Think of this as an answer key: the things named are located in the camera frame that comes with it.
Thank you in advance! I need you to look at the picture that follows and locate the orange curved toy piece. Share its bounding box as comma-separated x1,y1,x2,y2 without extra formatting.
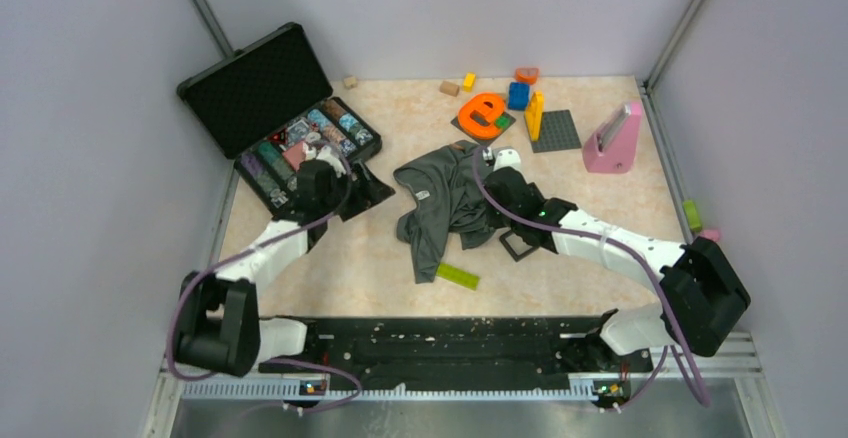
514,67,540,85

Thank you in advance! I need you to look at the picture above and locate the small yellow block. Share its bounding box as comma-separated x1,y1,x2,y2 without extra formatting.
461,72,476,92

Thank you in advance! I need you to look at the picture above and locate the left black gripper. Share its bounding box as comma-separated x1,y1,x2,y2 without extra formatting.
321,159,394,221

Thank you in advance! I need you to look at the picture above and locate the black square frame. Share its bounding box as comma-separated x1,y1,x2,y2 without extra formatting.
498,230,539,262

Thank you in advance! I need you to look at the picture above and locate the pink wedge stand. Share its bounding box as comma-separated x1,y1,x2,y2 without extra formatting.
581,101,644,174

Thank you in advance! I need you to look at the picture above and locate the pink yellow card box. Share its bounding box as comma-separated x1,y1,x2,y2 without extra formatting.
282,140,314,171

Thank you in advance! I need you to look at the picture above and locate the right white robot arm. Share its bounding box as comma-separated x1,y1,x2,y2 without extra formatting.
472,147,751,370

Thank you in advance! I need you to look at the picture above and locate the small beige wooden cube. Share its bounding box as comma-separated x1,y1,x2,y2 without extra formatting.
343,76,358,89

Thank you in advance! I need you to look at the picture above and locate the green block outside table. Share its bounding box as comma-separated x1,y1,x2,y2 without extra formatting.
682,199,703,233

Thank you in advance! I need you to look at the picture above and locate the tan wooden block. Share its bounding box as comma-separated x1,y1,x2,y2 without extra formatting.
439,81,460,97

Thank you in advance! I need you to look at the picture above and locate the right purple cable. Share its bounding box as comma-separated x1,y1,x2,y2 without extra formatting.
471,146,713,410

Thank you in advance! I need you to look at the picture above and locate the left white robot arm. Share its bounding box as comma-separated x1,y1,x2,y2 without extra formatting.
165,141,395,380

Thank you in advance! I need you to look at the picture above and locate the lime green lego brick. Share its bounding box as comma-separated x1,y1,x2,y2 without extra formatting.
436,263,480,291

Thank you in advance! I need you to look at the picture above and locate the grey t-shirt garment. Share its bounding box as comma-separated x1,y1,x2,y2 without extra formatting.
393,140,496,284

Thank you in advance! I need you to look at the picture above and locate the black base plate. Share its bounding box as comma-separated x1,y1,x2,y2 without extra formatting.
297,316,653,391

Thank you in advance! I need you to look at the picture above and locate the yellow upright lego block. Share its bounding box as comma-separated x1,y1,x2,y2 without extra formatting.
524,91,544,142

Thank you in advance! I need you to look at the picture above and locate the large grey lego baseplate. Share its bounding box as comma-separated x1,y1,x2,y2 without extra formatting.
531,110,582,153

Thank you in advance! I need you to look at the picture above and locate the black open poker chip case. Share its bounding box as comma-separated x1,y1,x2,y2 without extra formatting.
176,22,382,218

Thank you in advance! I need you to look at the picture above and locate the blue lego block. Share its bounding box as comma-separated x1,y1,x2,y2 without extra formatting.
507,82,531,111

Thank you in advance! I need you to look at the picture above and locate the small green lego brick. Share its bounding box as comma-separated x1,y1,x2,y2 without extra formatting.
494,114,511,129

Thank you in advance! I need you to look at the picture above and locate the white cable duct rail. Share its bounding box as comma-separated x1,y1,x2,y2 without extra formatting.
182,378,599,402

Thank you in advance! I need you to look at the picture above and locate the pink block outside table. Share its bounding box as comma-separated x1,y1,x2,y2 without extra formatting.
698,229,722,242

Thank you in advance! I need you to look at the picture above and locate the orange letter e block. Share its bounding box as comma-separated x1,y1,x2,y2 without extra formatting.
457,93,505,120

